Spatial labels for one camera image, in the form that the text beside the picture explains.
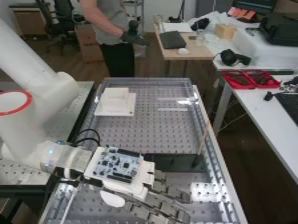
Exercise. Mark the white computer mouse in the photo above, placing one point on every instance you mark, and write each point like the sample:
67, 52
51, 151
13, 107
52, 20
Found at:
182, 51

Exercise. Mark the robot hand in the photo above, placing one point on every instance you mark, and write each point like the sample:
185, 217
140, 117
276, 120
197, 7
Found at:
117, 165

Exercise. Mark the black bag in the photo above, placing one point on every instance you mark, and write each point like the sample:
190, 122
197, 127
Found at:
281, 30

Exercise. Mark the small white box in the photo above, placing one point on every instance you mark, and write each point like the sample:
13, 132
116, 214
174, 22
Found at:
115, 101

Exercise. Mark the red tray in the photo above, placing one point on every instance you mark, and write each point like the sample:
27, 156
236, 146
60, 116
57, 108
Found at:
264, 78
238, 80

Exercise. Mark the person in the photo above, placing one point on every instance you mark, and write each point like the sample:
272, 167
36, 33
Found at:
113, 30

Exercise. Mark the thin stick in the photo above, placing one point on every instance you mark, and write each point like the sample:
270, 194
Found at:
204, 140

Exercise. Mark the wooden desk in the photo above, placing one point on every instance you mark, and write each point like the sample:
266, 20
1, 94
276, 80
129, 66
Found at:
194, 53

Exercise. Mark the clear box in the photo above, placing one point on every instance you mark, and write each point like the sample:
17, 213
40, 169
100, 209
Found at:
213, 156

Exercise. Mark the black plate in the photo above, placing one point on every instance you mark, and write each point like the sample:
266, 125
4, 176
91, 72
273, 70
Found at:
173, 163

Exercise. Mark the black headphones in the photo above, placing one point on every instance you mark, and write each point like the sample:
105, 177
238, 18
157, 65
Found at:
230, 57

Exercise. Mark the black office chair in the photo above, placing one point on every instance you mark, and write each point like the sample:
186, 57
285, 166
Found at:
60, 20

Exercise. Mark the white desk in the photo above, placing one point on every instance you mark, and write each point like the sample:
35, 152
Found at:
270, 58
266, 126

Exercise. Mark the black keyboard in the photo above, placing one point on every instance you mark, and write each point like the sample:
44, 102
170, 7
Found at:
172, 39
290, 106

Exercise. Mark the cardboard box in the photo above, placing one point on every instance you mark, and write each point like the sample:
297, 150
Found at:
88, 43

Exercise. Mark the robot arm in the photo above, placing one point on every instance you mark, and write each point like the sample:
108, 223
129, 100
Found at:
40, 90

